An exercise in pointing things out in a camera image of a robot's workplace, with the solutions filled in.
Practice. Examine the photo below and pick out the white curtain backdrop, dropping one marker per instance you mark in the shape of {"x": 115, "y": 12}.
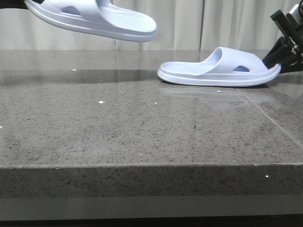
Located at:
{"x": 182, "y": 25}

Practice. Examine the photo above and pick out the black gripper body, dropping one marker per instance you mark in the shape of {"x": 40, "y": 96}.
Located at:
{"x": 291, "y": 26}

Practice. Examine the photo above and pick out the light blue slipper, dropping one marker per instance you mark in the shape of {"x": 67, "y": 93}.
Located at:
{"x": 225, "y": 67}
{"x": 96, "y": 17}

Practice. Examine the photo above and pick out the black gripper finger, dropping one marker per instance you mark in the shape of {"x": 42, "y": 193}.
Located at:
{"x": 295, "y": 67}
{"x": 277, "y": 54}

